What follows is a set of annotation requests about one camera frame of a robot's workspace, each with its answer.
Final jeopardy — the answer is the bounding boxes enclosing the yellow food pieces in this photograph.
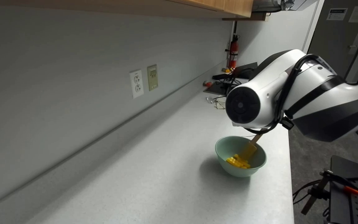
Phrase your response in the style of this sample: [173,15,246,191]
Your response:
[227,157,251,169]

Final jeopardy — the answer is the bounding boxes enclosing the wooden upper cabinet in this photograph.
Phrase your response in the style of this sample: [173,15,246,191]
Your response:
[0,0,266,21]

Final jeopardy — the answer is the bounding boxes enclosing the white wall power outlet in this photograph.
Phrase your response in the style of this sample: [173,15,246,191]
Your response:
[130,69,145,98]

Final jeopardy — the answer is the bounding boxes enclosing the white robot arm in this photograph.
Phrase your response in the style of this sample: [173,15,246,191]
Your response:
[225,48,358,142]

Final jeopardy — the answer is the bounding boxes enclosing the wooden spatula with yellow blade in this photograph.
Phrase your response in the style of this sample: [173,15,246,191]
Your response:
[239,134,261,160]

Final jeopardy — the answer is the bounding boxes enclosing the red fire extinguisher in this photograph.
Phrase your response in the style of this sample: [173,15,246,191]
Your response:
[227,21,239,71]

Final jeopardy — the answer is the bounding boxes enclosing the grey door with papers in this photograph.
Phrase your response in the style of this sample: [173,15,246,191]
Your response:
[309,0,358,82]

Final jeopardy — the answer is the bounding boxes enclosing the beige wall switch plate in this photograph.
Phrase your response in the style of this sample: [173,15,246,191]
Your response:
[147,64,158,91]

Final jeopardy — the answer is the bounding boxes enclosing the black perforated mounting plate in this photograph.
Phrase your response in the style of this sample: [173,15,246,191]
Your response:
[329,155,358,224]

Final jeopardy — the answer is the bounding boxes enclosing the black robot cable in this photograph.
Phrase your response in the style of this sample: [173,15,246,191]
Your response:
[245,52,338,134]

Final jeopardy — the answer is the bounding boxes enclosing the mint green bowl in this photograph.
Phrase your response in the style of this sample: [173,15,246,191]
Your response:
[215,135,268,178]

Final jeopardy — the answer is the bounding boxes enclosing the orange handled black clamp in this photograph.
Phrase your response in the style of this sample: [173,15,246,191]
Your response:
[301,169,358,215]

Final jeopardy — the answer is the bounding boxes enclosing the crumpled beige cloth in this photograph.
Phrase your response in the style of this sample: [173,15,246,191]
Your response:
[207,96,227,109]

